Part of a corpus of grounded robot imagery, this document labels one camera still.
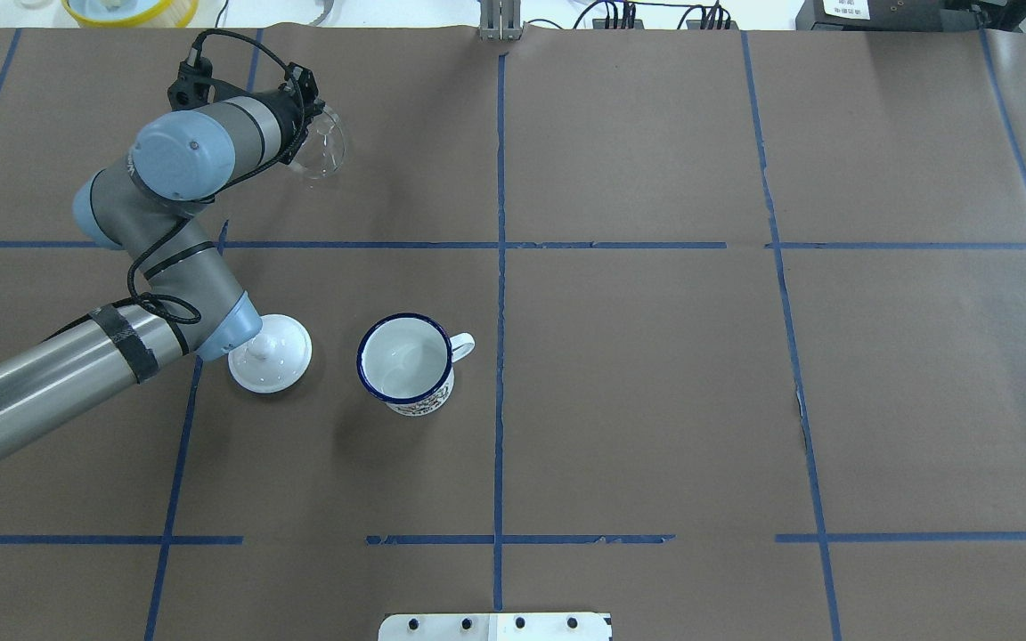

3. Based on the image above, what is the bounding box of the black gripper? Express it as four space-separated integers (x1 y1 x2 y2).
264 86 318 151

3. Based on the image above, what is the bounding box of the clear plastic funnel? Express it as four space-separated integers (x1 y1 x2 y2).
289 105 350 181

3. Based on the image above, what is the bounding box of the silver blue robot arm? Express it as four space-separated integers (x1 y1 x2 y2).
0 85 325 462

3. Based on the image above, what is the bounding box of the yellow tape roll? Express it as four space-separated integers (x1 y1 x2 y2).
60 1 200 28

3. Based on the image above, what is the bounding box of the white ceramic lid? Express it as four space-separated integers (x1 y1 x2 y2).
228 315 313 394

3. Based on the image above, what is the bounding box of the white enamel mug blue rim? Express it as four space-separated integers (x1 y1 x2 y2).
355 312 476 418

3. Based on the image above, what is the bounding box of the aluminium frame post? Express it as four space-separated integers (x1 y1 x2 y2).
477 0 524 41

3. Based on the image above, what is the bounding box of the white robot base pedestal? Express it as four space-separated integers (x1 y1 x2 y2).
378 612 614 640

